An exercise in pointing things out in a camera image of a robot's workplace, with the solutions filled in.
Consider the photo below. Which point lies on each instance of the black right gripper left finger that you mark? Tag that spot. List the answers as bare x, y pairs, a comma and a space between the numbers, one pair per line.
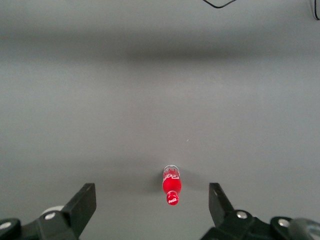
80, 205

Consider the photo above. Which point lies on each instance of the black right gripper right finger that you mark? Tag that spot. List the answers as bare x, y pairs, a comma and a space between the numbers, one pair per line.
221, 207

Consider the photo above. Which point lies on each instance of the red cola bottle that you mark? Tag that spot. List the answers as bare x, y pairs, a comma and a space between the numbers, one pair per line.
171, 183

